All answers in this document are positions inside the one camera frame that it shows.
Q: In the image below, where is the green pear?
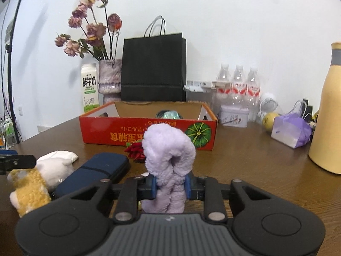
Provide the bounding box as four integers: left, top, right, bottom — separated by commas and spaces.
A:
262, 113, 280, 135

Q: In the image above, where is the white charging cable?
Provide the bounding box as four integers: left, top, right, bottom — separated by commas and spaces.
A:
286, 100, 309, 118

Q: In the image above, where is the lavender fuzzy headband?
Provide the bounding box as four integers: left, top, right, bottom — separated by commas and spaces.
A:
141, 124, 197, 214

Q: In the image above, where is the dried pink rose bouquet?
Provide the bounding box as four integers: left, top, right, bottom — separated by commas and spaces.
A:
55, 0, 123, 60

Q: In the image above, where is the black light stand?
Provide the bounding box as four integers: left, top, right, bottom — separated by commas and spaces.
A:
0, 0, 30, 145

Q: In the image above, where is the small white desk fan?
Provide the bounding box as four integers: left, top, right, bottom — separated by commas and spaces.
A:
257, 93, 279, 123

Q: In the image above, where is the black power adapter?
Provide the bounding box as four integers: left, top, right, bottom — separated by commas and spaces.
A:
302, 99, 314, 123

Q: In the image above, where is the white green milk carton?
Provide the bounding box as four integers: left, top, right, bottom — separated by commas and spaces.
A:
81, 63, 100, 114

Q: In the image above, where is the purple tissue pack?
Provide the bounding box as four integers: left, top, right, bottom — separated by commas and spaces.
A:
271, 113, 313, 149

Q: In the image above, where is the black paper bag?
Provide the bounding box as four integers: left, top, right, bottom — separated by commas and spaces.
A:
121, 15, 187, 102

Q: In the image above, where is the red cardboard box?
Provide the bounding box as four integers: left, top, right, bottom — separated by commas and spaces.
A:
79, 101, 219, 151

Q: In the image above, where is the flat white carton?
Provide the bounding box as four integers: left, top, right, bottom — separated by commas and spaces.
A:
184, 80, 232, 93

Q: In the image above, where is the yellow thermos jug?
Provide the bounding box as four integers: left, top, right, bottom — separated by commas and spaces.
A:
308, 42, 341, 175

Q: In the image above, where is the navy glasses case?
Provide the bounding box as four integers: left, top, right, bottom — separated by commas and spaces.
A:
55, 153, 131, 199

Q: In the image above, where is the red artificial rose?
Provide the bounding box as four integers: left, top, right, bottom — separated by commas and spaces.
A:
124, 142, 147, 163

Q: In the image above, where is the clear water bottle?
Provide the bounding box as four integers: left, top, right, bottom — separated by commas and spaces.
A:
216, 64, 233, 107
232, 64, 247, 108
246, 67, 261, 110

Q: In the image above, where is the pale printed tin box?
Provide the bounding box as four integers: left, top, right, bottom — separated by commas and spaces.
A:
219, 105, 250, 127

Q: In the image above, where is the black braided cable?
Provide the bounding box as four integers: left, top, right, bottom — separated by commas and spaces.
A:
156, 109, 184, 119

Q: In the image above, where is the mottled pink vase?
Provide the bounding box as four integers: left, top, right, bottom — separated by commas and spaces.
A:
98, 59, 123, 103

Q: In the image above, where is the clear lidded food container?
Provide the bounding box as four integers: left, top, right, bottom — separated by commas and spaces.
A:
185, 89, 215, 103

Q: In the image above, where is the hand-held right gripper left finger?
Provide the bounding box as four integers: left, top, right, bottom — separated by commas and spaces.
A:
71, 175, 158, 224

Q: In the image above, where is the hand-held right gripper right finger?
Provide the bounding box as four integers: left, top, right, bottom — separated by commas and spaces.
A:
185, 175, 269, 222

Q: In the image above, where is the yellow white plush toy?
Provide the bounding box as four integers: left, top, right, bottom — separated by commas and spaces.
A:
7, 158, 75, 218

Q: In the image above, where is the white cloth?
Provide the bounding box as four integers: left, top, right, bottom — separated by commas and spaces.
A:
36, 151, 79, 166

